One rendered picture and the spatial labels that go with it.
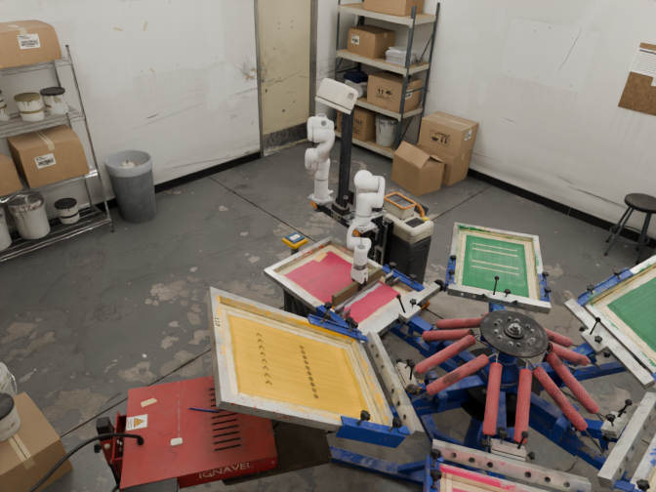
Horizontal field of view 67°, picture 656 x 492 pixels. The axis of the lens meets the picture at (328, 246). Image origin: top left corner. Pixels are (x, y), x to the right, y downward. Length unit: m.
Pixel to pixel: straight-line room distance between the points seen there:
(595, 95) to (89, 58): 5.05
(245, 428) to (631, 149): 4.90
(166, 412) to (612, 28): 5.18
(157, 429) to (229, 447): 0.31
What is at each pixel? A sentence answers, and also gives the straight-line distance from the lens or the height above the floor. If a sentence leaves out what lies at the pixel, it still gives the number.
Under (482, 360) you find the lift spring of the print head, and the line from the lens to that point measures 2.32.
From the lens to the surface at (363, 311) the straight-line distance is 2.86.
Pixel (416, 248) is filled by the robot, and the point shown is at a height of 0.74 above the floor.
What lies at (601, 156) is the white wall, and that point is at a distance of 6.11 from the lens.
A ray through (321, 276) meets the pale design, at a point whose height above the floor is 0.95.
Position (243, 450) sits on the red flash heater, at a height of 1.10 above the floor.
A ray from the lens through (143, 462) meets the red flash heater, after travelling 2.15.
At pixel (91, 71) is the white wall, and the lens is 5.55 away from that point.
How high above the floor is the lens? 2.85
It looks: 34 degrees down
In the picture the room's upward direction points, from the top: 3 degrees clockwise
